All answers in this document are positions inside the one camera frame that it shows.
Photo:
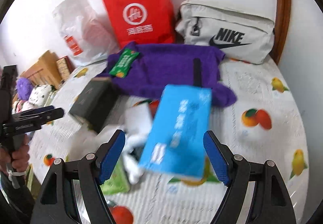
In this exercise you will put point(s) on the red paper shopping bag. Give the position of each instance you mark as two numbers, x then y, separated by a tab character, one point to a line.
142	21

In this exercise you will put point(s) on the purple towel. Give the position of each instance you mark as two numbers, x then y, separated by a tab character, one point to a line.
158	65

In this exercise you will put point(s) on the white spotted plush toy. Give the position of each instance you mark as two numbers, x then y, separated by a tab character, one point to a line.
39	95

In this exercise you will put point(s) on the brown patterned box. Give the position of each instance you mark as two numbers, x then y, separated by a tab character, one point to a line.
65	67

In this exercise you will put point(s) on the person's left hand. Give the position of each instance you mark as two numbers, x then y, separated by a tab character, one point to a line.
19	159

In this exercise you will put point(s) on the wooden furniture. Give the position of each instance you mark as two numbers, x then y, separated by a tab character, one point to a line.
44	71

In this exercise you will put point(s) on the fruit print tablecloth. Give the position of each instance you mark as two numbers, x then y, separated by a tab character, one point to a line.
263	124

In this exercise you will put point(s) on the white sponge block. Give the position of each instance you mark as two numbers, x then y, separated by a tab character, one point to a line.
138	119

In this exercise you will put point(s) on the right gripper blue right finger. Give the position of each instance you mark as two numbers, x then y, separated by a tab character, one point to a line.
219	156

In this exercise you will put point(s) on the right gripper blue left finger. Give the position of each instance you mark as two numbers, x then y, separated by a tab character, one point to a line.
108	155

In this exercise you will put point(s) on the purple plush toy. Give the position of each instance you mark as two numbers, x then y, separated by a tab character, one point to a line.
24	88

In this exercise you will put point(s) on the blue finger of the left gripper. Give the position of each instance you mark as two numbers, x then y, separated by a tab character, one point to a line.
36	111
51	115

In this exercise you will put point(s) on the grey Nike pouch bag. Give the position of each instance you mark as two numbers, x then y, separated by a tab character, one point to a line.
240	34

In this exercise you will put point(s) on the wooden door frame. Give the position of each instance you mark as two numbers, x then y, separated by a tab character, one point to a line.
282	21

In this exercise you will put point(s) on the green snack packet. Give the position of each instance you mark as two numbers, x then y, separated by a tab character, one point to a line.
122	67

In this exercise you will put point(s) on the white Miniso plastic bag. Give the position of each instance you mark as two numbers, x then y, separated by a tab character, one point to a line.
87	39

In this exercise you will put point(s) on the dark green tea tin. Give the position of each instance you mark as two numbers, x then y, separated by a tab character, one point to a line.
95	102

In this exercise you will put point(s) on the blue tissue pack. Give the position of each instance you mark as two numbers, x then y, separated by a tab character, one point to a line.
174	145

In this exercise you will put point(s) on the light green wipes packet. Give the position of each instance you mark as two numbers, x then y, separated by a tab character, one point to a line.
118	182

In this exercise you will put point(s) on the white glove with green cuff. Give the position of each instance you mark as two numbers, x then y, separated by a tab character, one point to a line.
130	164

